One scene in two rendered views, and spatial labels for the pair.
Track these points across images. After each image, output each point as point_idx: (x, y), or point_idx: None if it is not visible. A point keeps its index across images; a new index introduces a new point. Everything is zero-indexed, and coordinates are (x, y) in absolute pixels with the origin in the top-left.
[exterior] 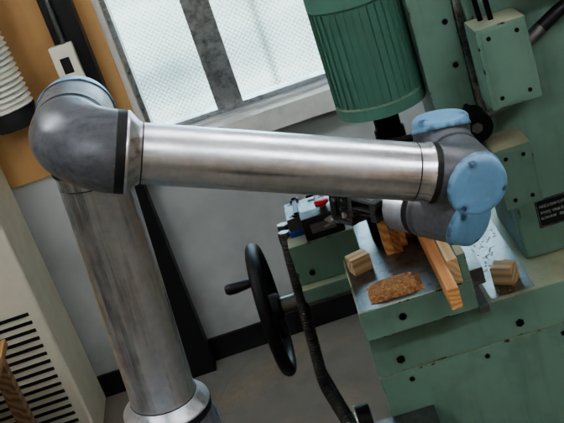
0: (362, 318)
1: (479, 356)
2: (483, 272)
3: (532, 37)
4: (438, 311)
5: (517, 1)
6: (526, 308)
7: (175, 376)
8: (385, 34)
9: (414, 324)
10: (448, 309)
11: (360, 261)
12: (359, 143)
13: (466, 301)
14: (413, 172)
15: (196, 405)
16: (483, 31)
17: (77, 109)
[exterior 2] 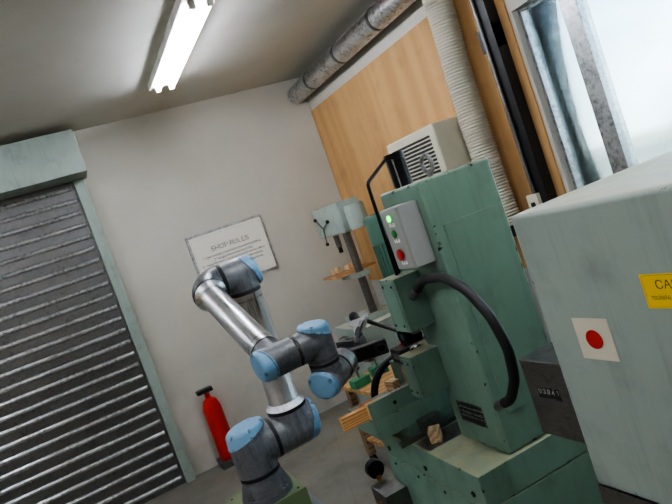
0: (349, 412)
1: (416, 474)
2: (423, 426)
3: (410, 294)
4: (369, 430)
5: (419, 267)
6: (426, 461)
7: (271, 392)
8: (390, 264)
9: (364, 430)
10: (372, 432)
11: (388, 384)
12: (242, 325)
13: (376, 433)
14: (246, 347)
15: (279, 409)
16: (381, 282)
17: (201, 274)
